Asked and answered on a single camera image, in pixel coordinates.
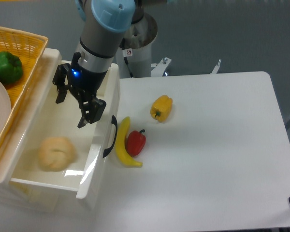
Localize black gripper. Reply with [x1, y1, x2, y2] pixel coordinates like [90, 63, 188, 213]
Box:
[52, 63, 107, 128]

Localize round beige bread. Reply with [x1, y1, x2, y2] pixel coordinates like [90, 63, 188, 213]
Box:
[38, 137, 77, 172]

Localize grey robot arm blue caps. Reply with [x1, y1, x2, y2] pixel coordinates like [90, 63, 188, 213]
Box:
[53, 0, 158, 128]

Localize white open upper drawer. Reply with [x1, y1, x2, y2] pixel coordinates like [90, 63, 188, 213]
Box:
[0, 48, 121, 200]

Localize white drawer cabinet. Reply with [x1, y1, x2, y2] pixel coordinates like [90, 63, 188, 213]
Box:
[0, 47, 121, 214]

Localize yellow woven basket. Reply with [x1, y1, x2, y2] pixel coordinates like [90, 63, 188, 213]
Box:
[0, 27, 48, 158]

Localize yellow banana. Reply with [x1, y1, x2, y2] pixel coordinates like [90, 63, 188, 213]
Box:
[115, 116, 143, 168]

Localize green bell pepper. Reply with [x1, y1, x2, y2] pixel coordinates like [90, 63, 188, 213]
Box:
[0, 51, 23, 85]

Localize red bell pepper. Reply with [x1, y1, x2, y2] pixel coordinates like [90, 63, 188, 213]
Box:
[126, 129, 146, 157]

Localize yellow bell pepper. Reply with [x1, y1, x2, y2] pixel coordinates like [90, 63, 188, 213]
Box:
[150, 95, 173, 122]

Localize black drawer handle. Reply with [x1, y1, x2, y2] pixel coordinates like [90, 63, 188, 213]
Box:
[103, 115, 118, 158]

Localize black cable on pedestal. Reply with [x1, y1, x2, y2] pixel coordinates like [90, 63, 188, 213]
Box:
[122, 49, 135, 79]

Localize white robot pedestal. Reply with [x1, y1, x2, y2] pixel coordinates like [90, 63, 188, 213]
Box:
[116, 13, 158, 78]

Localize white table mounting bracket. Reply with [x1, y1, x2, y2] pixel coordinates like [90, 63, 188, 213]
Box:
[151, 57, 172, 77]

